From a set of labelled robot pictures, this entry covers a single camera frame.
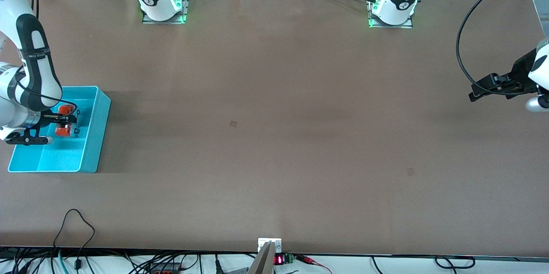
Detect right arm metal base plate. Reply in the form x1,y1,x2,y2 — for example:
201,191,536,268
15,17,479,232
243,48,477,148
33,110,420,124
142,0,191,25

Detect blue plastic box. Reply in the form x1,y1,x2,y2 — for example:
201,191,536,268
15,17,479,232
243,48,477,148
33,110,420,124
8,86,112,174

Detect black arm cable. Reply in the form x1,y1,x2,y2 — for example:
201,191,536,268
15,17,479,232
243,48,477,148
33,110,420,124
16,0,81,114
455,0,540,94

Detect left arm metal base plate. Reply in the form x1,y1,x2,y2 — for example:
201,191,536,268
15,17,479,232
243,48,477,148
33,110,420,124
368,0,413,29

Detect grey camera mount bar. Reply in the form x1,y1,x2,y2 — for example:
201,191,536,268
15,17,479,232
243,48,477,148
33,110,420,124
247,241,275,274

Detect black box with orange ports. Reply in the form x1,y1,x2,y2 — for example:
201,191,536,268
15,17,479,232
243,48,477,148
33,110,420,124
148,263,181,274

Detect orange toy bus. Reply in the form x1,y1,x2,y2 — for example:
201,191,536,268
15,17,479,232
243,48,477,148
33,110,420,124
54,103,80,139

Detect black coiled cable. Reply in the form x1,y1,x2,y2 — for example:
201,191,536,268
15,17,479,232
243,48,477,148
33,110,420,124
434,256,477,269

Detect red clip leads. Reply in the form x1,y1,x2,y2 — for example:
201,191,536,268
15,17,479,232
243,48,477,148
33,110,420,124
296,255,333,274

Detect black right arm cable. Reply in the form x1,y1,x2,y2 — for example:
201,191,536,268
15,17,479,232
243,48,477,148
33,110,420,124
16,0,81,114

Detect black looped cable with plug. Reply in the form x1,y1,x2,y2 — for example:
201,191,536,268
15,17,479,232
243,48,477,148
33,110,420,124
52,209,96,271

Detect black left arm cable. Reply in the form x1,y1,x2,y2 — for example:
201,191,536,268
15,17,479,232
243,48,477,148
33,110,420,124
455,0,540,94

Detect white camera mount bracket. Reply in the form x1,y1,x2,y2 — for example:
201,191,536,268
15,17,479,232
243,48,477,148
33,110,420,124
258,238,282,253

